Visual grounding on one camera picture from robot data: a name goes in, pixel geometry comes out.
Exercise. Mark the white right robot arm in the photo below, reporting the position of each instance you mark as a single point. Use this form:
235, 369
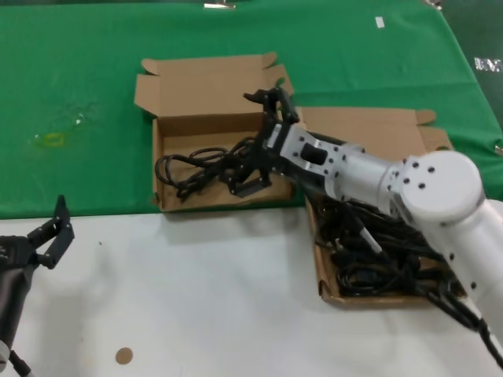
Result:
432, 184

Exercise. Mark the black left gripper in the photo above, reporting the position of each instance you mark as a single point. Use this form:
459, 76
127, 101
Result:
15, 253

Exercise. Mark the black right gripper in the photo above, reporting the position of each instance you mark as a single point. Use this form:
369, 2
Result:
267, 149

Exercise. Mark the small white scrap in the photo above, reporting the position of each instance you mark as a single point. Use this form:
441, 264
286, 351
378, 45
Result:
78, 119

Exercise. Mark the metal table clamp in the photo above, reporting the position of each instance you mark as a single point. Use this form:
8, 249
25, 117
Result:
433, 2
499, 149
220, 4

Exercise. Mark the green table cloth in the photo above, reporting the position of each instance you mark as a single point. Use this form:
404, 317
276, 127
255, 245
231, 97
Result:
78, 59

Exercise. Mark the round brown sticker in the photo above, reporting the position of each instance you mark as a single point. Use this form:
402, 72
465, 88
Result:
124, 356

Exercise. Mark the open brown cardboard box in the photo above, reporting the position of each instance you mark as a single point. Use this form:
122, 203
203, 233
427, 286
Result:
373, 125
204, 90

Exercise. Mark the small white label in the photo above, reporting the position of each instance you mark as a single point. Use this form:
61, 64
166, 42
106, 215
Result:
379, 22

